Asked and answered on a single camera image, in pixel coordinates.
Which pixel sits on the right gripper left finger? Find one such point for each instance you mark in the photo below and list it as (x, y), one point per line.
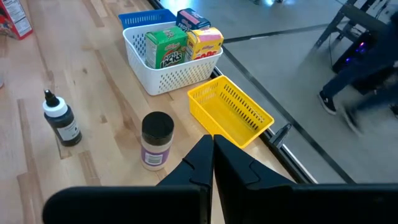
(192, 174)

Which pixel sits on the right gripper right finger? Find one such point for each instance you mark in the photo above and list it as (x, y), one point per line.
(242, 186)

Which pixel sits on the green Apple Jacks cereal box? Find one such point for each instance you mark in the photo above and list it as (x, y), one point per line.
(166, 46)

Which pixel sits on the yellow Corn Pops cereal box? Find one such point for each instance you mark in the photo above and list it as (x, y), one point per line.
(203, 43)

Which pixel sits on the blue Frosted Flakes cereal box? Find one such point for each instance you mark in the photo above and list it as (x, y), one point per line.
(189, 18)

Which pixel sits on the red Froot Loops cereal box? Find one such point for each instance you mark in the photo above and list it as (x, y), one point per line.
(15, 18)

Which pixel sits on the spice jar black lid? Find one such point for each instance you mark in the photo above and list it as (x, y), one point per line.
(155, 146)

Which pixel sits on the yellow plastic basket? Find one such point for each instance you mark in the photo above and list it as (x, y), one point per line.
(224, 115)

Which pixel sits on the white plastic basket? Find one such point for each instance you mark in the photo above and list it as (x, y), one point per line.
(174, 77)

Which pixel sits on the black food colouring bottle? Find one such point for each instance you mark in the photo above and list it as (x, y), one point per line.
(63, 124)

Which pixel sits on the blue plastic basket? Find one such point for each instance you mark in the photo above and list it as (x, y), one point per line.
(140, 18)

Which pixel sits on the person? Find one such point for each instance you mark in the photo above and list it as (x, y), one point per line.
(367, 71)

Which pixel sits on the computer with purple lights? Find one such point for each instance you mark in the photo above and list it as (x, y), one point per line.
(354, 53)

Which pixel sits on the black metal table legs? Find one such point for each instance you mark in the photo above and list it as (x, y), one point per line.
(357, 17)

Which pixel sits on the black frame clamp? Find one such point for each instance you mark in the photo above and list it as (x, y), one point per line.
(281, 135)

